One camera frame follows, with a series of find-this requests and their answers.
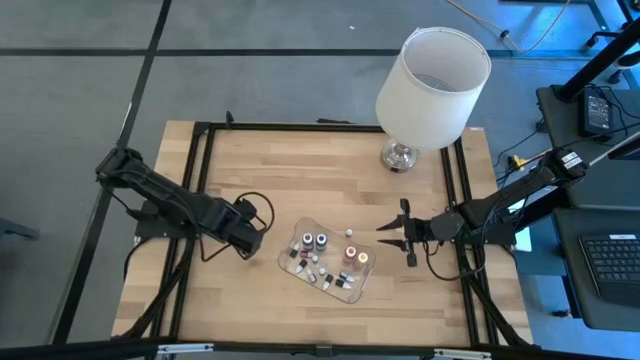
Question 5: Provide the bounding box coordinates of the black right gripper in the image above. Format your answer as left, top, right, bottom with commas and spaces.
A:
375, 198, 441, 268

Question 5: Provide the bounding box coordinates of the clear plastic bin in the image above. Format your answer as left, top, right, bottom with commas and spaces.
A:
277, 216, 377, 305

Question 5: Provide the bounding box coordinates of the white shade table lamp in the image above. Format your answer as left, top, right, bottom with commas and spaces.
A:
374, 26, 493, 174

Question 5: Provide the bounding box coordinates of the black beam with silver brackets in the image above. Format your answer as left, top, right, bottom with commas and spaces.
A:
0, 335, 640, 360

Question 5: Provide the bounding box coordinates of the black computer desk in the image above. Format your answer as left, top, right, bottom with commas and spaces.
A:
535, 83, 640, 332

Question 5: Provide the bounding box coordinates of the black computer keyboard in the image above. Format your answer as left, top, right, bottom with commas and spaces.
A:
578, 232, 640, 306

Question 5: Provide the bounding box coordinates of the black power adapter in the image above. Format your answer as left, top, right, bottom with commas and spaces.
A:
579, 87, 615, 139

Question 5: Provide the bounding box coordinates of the white slanted rod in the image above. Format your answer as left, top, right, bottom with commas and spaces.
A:
587, 130, 640, 166

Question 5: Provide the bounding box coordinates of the black slanted pole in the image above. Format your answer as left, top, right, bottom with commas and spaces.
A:
554, 19, 640, 101

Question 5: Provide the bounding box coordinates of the black office chair base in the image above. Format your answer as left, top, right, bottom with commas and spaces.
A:
582, 28, 640, 84

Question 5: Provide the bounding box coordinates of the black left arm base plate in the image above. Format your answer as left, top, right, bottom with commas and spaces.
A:
127, 199, 206, 240

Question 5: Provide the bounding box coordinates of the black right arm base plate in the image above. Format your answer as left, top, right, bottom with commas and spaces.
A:
447, 202, 517, 247

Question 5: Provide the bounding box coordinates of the black aluminium table frame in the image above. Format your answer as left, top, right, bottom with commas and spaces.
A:
112, 110, 541, 351

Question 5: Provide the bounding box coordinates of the orange floor cable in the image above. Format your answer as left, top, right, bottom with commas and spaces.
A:
444, 0, 574, 54

